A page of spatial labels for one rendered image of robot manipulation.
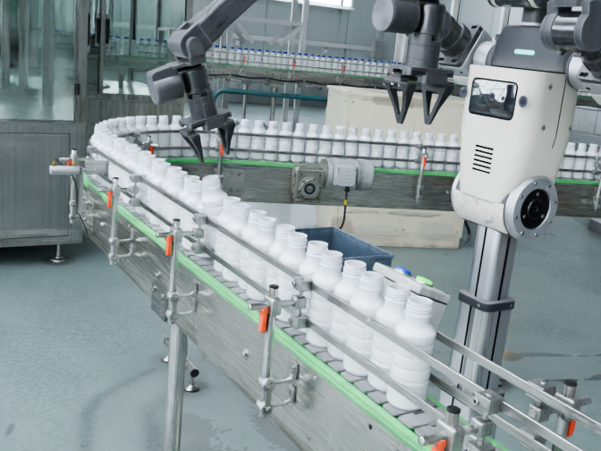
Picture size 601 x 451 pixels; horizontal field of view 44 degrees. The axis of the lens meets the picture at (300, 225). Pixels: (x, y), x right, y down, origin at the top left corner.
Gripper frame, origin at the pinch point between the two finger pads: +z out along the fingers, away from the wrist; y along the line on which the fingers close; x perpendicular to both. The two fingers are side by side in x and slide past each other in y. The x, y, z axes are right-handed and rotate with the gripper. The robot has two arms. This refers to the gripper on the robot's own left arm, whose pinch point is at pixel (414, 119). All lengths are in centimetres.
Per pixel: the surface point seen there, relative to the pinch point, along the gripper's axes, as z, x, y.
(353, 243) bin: 47, 74, 43
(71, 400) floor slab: 140, 175, -16
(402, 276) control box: 27.6, -5.1, -2.3
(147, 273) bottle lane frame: 52, 75, -22
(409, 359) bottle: 31.2, -27.9, -17.9
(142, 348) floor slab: 141, 216, 27
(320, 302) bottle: 31.3, -4.0, -18.3
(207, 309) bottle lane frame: 47, 36, -21
